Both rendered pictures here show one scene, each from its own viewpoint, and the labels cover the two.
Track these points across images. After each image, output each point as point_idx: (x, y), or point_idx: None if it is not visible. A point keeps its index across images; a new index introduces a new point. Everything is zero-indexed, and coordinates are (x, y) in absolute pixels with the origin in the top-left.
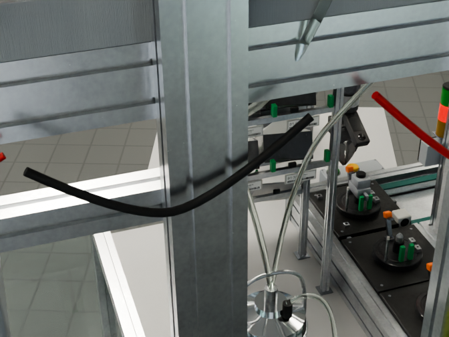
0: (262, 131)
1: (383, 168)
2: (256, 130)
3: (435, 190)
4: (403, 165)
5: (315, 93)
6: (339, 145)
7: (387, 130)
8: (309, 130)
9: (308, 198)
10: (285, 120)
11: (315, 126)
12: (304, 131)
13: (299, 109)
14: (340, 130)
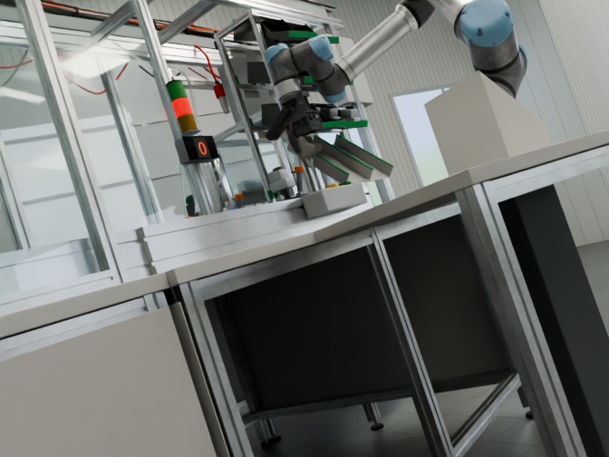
0: (269, 95)
1: (303, 197)
2: (272, 94)
3: (207, 192)
4: (285, 200)
5: (247, 74)
6: (240, 115)
7: (401, 196)
8: (264, 104)
9: (302, 173)
10: (258, 90)
11: (246, 97)
12: (277, 107)
13: (252, 84)
14: (236, 103)
